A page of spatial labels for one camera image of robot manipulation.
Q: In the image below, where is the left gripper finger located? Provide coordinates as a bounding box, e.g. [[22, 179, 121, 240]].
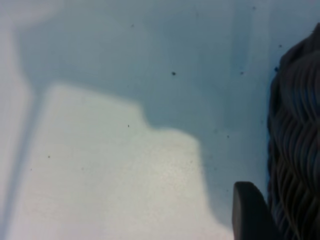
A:
[[231, 181, 285, 240]]

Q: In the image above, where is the dark brown woven basket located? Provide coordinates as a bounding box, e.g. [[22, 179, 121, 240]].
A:
[[266, 22, 320, 240]]

